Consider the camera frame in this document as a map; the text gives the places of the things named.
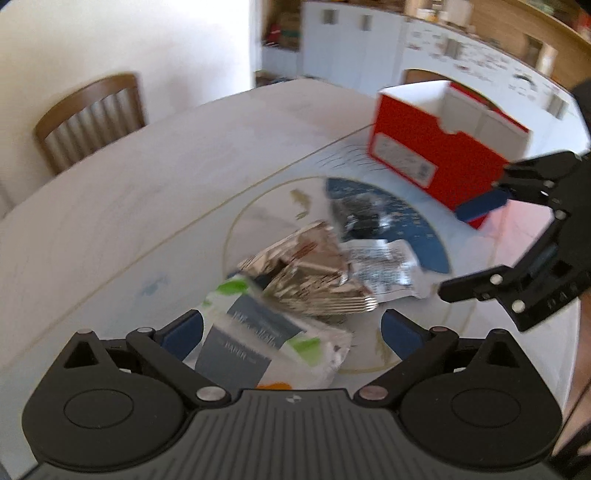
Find white tissue pack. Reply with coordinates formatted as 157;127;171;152
194;275;353;394

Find white printed sachet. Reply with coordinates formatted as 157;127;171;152
339;239;432;303

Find red cardboard box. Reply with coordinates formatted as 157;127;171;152
368;80;531;229

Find black wrapped snack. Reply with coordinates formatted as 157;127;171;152
331;193;393;240

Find silver foil snack bag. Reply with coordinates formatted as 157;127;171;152
238;221;378;317

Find wooden chair right side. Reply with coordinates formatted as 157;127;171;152
403;69;450;84

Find wooden chair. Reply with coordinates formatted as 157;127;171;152
33;72;146;175
403;69;450;84

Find wooden chair far side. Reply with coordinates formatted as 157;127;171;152
33;72;146;175

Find white wall cabinets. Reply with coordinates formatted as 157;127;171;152
260;0;583;121

